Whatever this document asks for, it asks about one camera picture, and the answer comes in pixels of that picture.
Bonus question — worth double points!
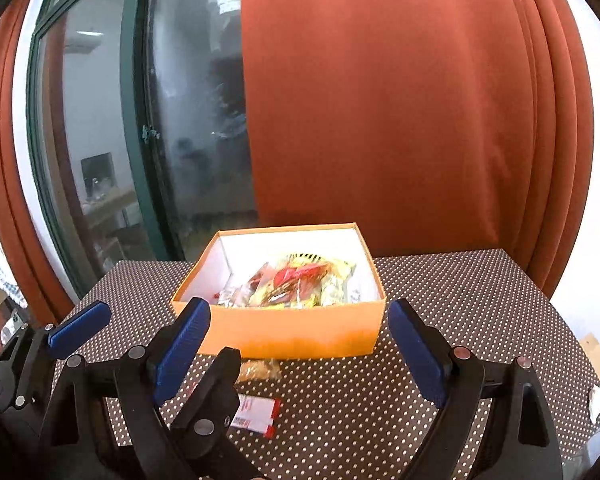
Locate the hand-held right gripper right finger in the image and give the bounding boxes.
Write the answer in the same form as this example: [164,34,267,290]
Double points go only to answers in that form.
[388,299,563,480]

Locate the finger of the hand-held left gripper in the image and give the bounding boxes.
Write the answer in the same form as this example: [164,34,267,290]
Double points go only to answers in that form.
[0,301,112,411]
[170,347,261,480]

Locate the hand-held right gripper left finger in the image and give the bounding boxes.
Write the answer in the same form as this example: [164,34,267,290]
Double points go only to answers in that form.
[39,297,212,480]

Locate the white red label packet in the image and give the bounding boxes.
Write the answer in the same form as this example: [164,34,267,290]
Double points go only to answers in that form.
[227,394,284,439]

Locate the yellow cookie packet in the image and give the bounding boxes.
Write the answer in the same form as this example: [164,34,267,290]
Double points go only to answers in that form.
[237,358,282,382]

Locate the orange cardboard box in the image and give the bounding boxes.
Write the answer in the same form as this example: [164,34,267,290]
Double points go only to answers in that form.
[170,222,387,361]

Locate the brown polka dot tablecloth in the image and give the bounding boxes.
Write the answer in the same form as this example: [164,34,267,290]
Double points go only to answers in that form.
[55,249,600,480]

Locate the yellow chip bag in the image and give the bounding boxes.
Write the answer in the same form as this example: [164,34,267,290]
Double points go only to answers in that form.
[316,258,357,306]

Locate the red snack packet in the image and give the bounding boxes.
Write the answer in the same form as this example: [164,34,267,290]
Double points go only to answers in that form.
[272,266,328,291]

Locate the yellow black striped packet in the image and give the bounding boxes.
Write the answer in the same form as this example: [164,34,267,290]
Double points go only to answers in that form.
[285,252,331,267]

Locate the orange curtain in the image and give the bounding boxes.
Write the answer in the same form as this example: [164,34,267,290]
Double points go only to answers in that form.
[0,0,77,323]
[240,0,595,297]

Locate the cardboard piece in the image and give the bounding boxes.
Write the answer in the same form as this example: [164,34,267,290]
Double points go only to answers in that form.
[580,332,600,382]

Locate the green framed glass window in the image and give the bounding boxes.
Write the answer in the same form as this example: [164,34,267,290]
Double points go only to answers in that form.
[27,0,259,264]

